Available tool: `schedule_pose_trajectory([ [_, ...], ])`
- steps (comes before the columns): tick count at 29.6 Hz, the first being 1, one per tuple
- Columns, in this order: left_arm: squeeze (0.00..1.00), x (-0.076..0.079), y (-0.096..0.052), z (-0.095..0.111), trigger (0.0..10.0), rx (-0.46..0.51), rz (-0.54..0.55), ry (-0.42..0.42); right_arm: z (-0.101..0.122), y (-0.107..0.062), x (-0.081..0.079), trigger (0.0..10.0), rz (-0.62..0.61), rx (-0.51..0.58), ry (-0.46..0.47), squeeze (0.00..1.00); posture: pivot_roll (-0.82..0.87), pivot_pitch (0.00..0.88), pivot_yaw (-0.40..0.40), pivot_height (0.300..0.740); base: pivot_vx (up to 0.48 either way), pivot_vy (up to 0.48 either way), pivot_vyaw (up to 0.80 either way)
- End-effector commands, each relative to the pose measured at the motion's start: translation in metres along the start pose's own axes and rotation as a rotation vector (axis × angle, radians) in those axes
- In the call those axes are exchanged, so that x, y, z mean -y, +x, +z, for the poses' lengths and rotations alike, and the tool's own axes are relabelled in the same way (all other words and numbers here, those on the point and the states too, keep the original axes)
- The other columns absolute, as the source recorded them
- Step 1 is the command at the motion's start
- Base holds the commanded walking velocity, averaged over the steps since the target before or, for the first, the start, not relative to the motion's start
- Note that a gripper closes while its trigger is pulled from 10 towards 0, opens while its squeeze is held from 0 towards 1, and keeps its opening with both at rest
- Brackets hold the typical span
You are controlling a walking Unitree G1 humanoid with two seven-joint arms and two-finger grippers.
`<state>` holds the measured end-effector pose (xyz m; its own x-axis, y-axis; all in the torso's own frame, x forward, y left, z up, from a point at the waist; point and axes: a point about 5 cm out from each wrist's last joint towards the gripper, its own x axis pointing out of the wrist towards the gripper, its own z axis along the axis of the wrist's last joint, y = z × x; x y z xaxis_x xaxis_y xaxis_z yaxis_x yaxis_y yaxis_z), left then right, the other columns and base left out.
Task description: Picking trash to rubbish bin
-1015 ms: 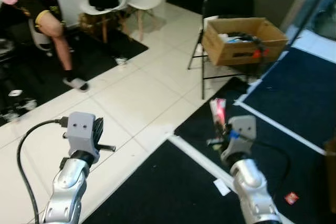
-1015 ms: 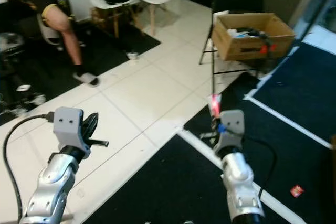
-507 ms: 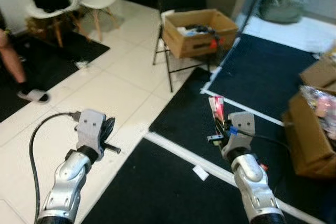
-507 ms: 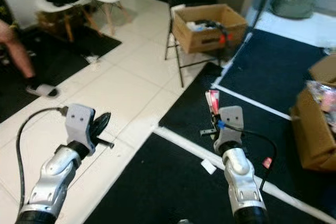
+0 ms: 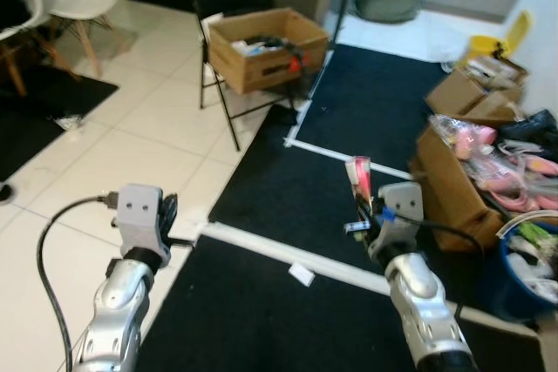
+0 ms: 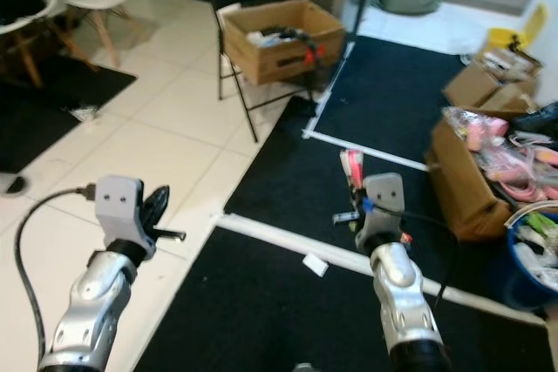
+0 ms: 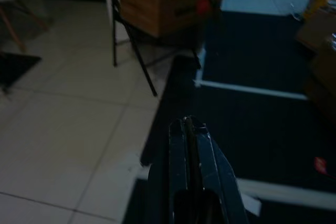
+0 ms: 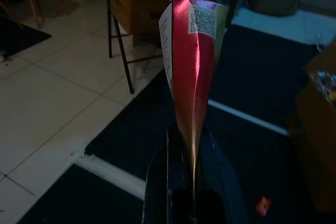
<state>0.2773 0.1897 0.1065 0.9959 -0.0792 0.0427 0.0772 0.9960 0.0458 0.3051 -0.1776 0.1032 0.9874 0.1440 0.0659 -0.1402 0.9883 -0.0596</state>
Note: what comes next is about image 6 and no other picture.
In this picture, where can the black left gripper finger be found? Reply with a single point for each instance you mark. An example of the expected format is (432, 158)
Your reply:
(158, 200)

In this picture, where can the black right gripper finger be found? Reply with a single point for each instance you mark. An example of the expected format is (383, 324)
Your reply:
(355, 199)

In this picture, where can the red pink snack wrapper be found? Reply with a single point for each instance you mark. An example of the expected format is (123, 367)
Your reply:
(351, 165)

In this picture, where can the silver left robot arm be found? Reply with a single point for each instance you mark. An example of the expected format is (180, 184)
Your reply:
(96, 302)

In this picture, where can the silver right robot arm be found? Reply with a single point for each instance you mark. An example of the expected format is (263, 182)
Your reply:
(401, 302)

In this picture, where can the crumpled clear plastic trash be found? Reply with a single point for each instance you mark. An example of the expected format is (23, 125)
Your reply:
(87, 114)

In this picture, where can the blue rubbish bin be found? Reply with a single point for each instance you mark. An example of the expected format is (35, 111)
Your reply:
(514, 280)

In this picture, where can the white green trash pile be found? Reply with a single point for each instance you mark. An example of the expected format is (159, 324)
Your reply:
(536, 241)

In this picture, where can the blue wrist tie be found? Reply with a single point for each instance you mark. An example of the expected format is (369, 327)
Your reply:
(368, 206)

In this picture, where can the white L-shaped floor tape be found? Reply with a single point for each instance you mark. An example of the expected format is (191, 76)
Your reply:
(366, 152)

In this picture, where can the black floor mat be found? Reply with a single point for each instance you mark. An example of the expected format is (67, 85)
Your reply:
(392, 93)
(270, 320)
(52, 102)
(296, 180)

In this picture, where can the white paper scrap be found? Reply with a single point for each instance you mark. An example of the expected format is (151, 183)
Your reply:
(315, 264)

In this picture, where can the long white floor tape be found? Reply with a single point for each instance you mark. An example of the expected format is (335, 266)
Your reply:
(270, 234)

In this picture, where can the large brown cardboard box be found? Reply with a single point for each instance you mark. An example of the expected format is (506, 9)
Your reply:
(453, 185)

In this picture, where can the pink packaged items bundle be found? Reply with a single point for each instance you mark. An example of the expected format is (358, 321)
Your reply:
(488, 137)

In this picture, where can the small brown cardboard box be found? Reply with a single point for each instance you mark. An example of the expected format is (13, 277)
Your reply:
(475, 89)

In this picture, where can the open brown cardboard box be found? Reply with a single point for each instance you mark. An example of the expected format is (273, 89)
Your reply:
(279, 54)

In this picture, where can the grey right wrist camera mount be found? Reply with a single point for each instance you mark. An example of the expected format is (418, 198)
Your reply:
(384, 198)

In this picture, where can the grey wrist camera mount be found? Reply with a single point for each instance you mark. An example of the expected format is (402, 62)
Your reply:
(384, 198)
(120, 206)

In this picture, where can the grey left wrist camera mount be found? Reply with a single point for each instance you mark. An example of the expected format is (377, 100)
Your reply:
(120, 206)

